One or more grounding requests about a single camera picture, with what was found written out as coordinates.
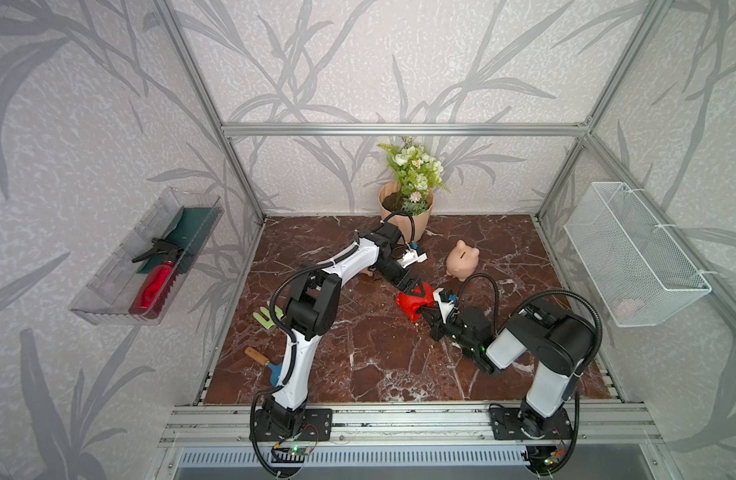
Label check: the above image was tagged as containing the green white artificial plant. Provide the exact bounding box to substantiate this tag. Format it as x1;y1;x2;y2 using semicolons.
378;136;448;202

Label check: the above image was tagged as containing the red piggy bank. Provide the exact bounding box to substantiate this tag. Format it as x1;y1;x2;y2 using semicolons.
395;282;436;322

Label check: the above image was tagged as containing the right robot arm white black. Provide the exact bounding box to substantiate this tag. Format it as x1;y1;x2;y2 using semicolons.
418;289;603;439

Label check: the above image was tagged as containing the beige flower pot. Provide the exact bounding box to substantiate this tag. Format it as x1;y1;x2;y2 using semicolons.
378;181;434;242

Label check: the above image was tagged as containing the green cloth in tray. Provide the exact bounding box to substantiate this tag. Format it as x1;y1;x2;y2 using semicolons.
131;207;223;274

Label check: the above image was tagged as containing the red spray bottle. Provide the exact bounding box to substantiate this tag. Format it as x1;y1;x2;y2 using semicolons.
128;238;184;319

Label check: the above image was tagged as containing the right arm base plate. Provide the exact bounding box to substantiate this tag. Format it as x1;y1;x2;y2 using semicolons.
487;404;573;441

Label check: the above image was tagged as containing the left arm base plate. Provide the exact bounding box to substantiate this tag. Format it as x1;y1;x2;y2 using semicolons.
250;408;334;442

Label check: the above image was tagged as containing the white wire basket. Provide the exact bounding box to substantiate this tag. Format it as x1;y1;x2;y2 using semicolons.
564;182;712;328

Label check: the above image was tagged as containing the clear plastic wall tray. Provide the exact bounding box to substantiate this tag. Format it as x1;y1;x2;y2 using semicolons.
69;187;224;326

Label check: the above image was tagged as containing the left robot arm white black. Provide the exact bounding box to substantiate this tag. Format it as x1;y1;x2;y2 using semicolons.
252;219;426;430

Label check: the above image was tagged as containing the green garden fork tool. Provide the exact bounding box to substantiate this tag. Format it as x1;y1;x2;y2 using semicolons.
252;307;276;330

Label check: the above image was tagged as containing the pink object in basket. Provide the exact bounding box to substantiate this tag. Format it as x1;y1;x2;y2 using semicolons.
614;298;644;322

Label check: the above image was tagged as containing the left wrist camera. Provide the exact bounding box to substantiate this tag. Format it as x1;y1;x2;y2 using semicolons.
398;243;427;268

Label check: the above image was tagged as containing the blue garden rake tool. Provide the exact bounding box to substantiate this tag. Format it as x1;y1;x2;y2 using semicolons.
245;347;282;386

